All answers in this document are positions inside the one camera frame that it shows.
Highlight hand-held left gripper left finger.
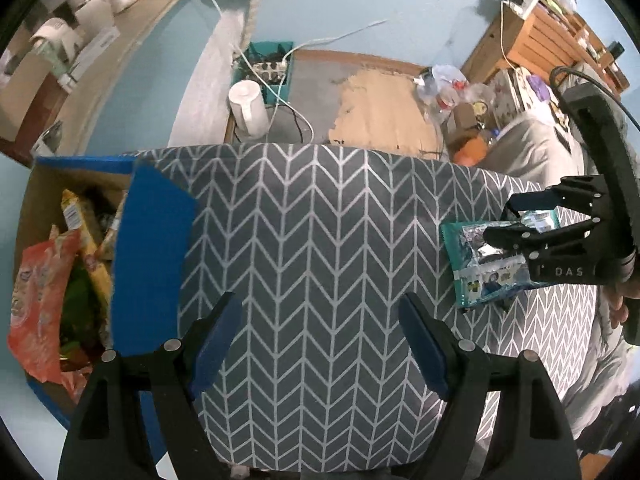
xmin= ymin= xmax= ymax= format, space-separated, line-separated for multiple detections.
xmin=56 ymin=291 xmax=245 ymax=480

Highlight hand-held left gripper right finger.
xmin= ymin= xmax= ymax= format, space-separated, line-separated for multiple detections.
xmin=397 ymin=292 xmax=581 ymax=480

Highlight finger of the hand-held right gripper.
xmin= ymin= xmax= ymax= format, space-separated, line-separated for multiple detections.
xmin=481 ymin=216 xmax=603 ymax=262
xmin=504 ymin=176 xmax=609 ymax=214

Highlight teal snack bag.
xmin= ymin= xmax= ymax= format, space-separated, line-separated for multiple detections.
xmin=441 ymin=207 xmax=563 ymax=310

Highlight blue cardboard box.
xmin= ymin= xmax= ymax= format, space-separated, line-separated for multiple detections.
xmin=12 ymin=154 xmax=202 ymax=461

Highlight green snack bag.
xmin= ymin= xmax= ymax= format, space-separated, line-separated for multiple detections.
xmin=60 ymin=264 xmax=109 ymax=357

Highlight long yellow snack packet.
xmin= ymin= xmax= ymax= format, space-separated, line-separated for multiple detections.
xmin=60 ymin=189 xmax=114 ymax=311

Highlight red snack bag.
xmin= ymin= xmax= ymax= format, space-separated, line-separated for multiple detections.
xmin=7 ymin=240 xmax=84 ymax=384

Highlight person's right hand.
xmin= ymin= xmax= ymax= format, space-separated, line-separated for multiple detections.
xmin=604 ymin=280 xmax=640 ymax=334

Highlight orange bag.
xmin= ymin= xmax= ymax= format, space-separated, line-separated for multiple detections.
xmin=452 ymin=132 xmax=489 ymax=167

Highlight grey chevron tablecloth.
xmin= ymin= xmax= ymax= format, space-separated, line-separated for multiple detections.
xmin=117 ymin=141 xmax=602 ymax=459

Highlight small orange snack packet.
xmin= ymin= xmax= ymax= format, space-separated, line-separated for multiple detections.
xmin=60 ymin=356 xmax=95 ymax=402

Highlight pile of plastic bottles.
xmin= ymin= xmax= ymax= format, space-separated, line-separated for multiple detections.
xmin=414 ymin=64 xmax=502 ymax=127

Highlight wooden shelf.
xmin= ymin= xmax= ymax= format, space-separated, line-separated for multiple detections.
xmin=460 ymin=0 xmax=632 ymax=97

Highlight person's grey trousers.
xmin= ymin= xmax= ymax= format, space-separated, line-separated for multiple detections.
xmin=562 ymin=327 xmax=640 ymax=442

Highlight cardboard floor sheet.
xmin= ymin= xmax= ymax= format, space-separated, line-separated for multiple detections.
xmin=327 ymin=70 xmax=444 ymax=161

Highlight white kettle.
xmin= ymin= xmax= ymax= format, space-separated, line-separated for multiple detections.
xmin=228 ymin=79 xmax=271 ymax=139

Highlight teal basket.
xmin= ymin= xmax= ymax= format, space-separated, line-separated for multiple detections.
xmin=231 ymin=40 xmax=296 ymax=107

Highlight grey curtain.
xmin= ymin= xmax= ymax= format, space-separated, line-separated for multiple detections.
xmin=167 ymin=9 xmax=262 ymax=148

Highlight white power strip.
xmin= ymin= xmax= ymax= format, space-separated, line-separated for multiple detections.
xmin=249 ymin=59 xmax=289 ymax=84

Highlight brown cardboard box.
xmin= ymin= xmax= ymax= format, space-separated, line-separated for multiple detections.
xmin=0 ymin=49 xmax=57 ymax=142

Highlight toilet paper roll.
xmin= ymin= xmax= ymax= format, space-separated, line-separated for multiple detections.
xmin=30 ymin=17 xmax=84 ymax=54

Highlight white box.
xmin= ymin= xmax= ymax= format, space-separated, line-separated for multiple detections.
xmin=74 ymin=0 xmax=122 ymax=37

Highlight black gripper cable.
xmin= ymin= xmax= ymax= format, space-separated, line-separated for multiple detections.
xmin=549 ymin=66 xmax=640 ymax=127

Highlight white charger cable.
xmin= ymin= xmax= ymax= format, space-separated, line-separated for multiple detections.
xmin=499 ymin=1 xmax=519 ymax=72

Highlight black floor cable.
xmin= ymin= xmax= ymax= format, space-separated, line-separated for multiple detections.
xmin=234 ymin=100 xmax=315 ymax=147

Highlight white adapter cable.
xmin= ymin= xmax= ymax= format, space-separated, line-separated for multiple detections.
xmin=180 ymin=0 xmax=253 ymax=73

